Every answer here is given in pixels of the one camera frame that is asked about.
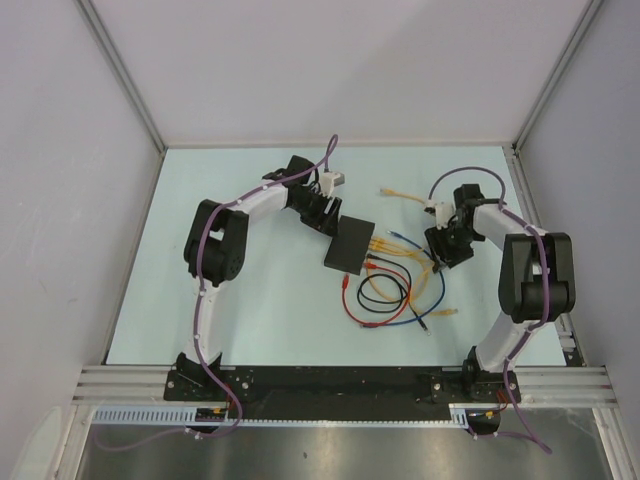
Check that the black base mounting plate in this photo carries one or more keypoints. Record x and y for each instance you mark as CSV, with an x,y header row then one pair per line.
x,y
332,393

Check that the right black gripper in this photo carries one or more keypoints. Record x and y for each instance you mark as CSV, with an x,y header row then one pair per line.
x,y
441,253

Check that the aluminium corner post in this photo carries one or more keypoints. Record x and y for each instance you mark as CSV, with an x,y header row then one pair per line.
x,y
115,61
559,69

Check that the aluminium left corner post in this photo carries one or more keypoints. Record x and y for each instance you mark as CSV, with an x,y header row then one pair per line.
x,y
115,61

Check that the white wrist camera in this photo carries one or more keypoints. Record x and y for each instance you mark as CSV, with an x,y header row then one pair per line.
x,y
443,212
329,181

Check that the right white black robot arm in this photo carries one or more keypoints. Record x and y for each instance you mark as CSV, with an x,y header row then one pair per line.
x,y
536,283

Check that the black network switch box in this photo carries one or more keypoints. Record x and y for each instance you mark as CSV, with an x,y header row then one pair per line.
x,y
348,249

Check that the aluminium right frame rail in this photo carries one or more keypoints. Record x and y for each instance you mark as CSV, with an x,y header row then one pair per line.
x,y
564,325

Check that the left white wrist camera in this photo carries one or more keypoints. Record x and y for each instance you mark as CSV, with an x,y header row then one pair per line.
x,y
329,181

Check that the grey slotted cable duct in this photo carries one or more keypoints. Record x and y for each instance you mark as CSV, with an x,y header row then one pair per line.
x,y
195,417

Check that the aluminium right corner post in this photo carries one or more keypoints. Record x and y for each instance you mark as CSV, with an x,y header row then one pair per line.
x,y
559,69

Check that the aluminium front frame rail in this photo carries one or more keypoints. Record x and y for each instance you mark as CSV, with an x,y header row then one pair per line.
x,y
543,387

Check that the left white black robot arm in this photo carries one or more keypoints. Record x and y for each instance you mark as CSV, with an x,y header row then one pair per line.
x,y
215,252

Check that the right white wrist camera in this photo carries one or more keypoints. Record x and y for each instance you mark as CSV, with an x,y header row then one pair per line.
x,y
443,212

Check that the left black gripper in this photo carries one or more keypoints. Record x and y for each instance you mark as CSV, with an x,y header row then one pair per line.
x,y
325,222

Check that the aluminium frame rail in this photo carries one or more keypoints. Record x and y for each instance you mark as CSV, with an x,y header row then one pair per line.
x,y
543,387
564,325

